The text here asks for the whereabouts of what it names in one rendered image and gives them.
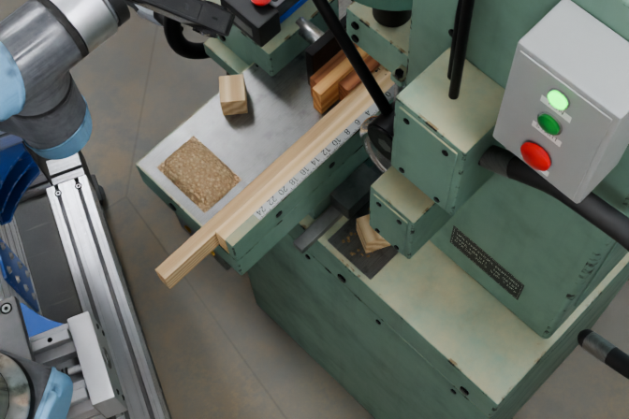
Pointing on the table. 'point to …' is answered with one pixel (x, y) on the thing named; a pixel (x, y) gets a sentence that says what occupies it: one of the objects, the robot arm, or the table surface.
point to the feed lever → (379, 135)
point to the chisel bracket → (378, 36)
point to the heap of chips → (198, 174)
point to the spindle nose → (391, 17)
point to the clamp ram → (325, 41)
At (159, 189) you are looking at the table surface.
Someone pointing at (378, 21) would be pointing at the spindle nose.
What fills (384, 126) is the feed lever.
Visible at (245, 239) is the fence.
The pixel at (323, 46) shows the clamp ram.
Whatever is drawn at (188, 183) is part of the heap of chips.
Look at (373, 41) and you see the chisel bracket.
